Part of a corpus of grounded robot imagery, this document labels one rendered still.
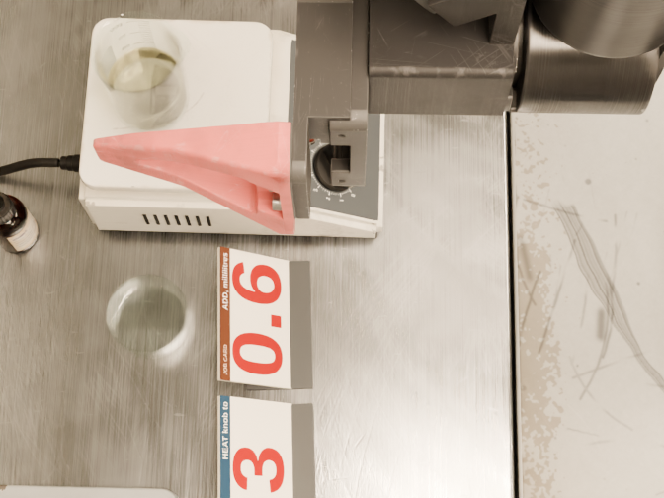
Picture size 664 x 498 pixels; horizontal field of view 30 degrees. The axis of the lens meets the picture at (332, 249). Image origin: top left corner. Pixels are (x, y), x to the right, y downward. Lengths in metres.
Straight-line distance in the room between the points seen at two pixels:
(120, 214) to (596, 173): 0.34
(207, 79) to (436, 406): 0.27
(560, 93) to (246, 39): 0.40
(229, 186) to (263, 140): 0.05
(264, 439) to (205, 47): 0.26
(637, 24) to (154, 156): 0.17
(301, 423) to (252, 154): 0.43
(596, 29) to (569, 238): 0.48
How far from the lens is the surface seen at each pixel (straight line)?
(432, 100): 0.45
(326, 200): 0.82
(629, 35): 0.42
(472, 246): 0.87
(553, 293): 0.87
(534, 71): 0.46
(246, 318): 0.83
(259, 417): 0.82
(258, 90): 0.81
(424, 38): 0.44
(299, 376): 0.84
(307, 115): 0.43
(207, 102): 0.81
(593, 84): 0.46
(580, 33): 0.43
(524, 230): 0.88
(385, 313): 0.85
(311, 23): 0.44
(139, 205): 0.82
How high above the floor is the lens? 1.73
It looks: 73 degrees down
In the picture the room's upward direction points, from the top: straight up
